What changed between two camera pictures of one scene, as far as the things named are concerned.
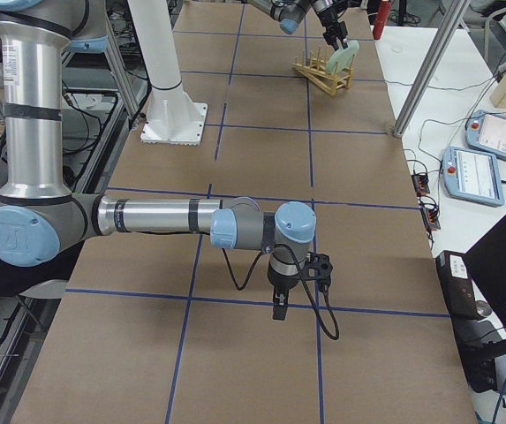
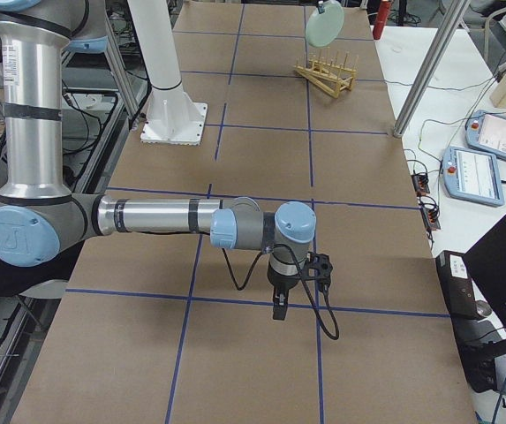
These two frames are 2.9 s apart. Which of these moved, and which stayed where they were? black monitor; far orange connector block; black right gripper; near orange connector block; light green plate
Moved: light green plate
Stayed: far orange connector block; black right gripper; near orange connector block; black monitor
